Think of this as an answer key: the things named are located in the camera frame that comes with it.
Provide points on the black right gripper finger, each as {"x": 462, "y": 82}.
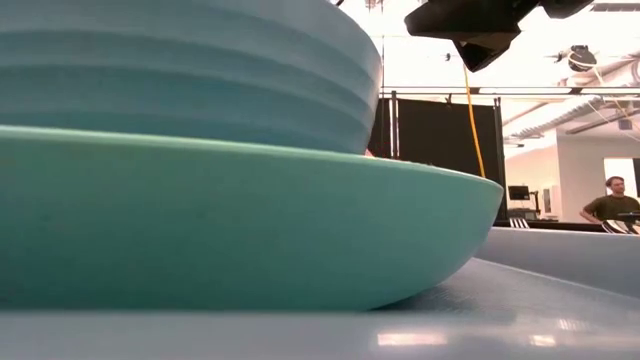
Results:
{"x": 480, "y": 52}

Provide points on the pink plastic cup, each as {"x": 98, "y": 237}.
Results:
{"x": 371, "y": 153}

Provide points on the blue plastic bowl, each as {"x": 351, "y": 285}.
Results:
{"x": 175, "y": 75}

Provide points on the teal plastic plate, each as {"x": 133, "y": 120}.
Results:
{"x": 225, "y": 225}

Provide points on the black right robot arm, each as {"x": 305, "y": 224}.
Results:
{"x": 565, "y": 7}

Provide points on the long ceiling light bar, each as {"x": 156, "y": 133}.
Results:
{"x": 525, "y": 90}

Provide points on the black ceiling device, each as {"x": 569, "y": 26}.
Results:
{"x": 582, "y": 59}

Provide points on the black background monitor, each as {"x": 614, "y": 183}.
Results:
{"x": 519, "y": 192}

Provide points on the person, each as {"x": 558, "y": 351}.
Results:
{"x": 612, "y": 205}

